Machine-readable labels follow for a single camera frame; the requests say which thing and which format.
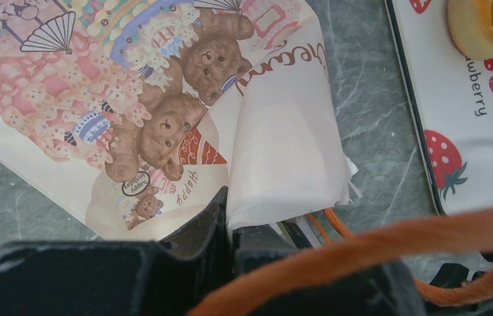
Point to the metal food tongs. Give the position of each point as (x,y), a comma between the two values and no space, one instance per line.
(303,229)

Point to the orange fake donut bread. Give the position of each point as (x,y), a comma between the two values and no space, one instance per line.
(471,27)

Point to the beige paper gift bag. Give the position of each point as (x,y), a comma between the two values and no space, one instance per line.
(132,115)

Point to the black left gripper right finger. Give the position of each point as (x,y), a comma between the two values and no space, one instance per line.
(385,289)

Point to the strawberry print white tray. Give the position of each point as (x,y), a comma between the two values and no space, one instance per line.
(451,101)

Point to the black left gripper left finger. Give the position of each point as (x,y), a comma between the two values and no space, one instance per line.
(164,277)

